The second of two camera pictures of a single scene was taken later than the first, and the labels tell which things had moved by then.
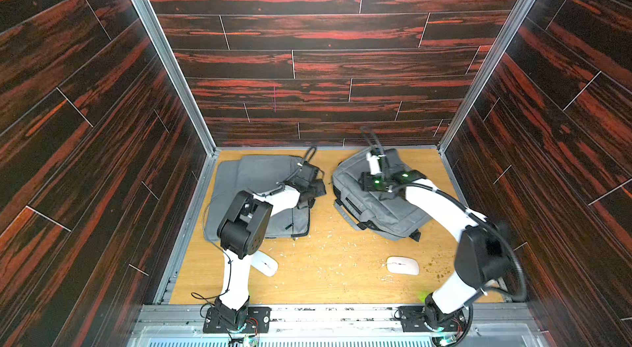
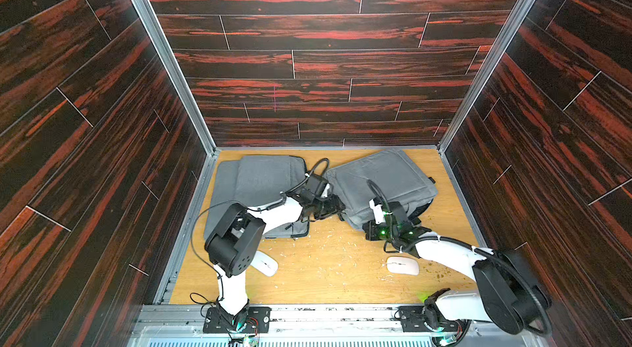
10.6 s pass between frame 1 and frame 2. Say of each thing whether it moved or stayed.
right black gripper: moved
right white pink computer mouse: stayed
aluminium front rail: stayed
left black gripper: moved
